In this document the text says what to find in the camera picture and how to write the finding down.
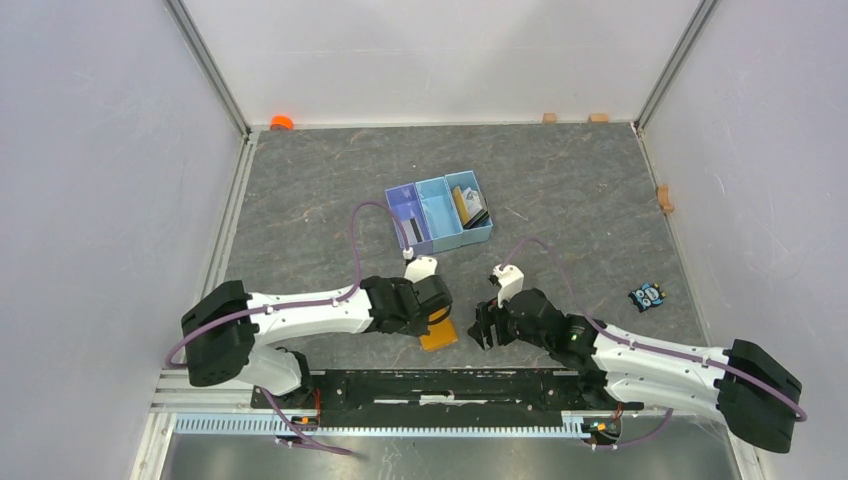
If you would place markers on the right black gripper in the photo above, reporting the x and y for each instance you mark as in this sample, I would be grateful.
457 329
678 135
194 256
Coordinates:
488 313

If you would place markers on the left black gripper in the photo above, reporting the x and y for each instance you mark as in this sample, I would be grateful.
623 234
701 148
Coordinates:
418 328

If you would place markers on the orange leather card holder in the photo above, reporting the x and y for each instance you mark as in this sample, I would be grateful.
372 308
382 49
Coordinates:
441 332

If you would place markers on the white black striped card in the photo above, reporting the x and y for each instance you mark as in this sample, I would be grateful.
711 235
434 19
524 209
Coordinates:
414 231

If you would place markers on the light blue bin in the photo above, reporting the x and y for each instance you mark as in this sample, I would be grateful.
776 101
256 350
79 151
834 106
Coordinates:
440 214
476 235

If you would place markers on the stack of credit cards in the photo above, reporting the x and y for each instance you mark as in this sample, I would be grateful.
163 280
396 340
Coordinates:
471 207

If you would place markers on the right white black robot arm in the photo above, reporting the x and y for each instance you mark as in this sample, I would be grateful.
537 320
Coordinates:
742 387

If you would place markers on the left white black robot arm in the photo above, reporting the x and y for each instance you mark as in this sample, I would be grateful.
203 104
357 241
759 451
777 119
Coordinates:
231 334

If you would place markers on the purple plastic bin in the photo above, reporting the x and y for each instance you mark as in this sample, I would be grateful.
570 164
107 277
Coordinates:
405 203

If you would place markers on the blue owl sticker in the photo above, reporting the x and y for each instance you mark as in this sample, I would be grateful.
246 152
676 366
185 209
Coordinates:
647 296

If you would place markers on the curved wooden piece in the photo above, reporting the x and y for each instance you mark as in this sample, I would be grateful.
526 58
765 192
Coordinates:
664 199

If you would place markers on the orange round cap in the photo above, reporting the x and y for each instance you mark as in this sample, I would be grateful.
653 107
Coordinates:
281 122

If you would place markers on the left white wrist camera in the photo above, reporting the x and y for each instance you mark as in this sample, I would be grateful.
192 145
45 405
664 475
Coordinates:
418 267

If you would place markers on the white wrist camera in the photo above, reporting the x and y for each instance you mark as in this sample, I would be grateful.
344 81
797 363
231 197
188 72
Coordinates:
418 267
509 280

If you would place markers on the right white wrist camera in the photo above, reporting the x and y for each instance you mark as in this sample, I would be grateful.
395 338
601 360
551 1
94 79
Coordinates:
509 280

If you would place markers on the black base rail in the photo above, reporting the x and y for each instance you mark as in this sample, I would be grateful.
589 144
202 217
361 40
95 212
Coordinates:
433 398

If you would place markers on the white slotted cable duct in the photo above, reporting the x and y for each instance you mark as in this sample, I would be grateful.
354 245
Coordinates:
270 424

